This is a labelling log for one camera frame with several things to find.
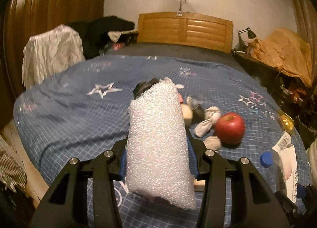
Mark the grey white sock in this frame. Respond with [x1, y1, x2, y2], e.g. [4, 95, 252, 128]
[186, 95, 221, 151]

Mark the white bubble wrap roll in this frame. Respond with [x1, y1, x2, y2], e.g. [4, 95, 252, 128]
[125, 78, 196, 209]

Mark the black plaid cloth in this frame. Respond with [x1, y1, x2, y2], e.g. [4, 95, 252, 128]
[133, 78, 159, 100]

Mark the blue bottle cap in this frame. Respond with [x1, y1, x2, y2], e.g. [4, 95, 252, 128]
[260, 151, 273, 168]

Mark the white paper package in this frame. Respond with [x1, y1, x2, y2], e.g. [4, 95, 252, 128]
[272, 131, 298, 203]

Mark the red apple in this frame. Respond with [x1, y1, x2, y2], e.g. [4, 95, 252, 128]
[214, 112, 245, 146]

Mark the yellow snack packet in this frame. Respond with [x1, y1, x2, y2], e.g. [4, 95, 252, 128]
[277, 110, 294, 134]

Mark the blue checked star bedspread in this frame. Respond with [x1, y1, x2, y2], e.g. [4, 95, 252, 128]
[13, 55, 312, 228]

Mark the white crumpled cloth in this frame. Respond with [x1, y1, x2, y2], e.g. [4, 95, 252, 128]
[21, 25, 85, 89]

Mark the orange cloth cover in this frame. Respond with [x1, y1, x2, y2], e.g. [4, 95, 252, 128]
[248, 28, 313, 88]

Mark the black desk lamp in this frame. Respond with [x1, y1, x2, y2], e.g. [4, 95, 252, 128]
[237, 27, 257, 51]

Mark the black clothes pile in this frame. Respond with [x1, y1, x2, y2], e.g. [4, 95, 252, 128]
[68, 16, 135, 60]

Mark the wooden slatted headboard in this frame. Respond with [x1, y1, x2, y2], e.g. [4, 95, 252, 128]
[137, 12, 233, 53]

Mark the brown wooden wardrobe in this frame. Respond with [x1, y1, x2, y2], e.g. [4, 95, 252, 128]
[1, 0, 104, 98]

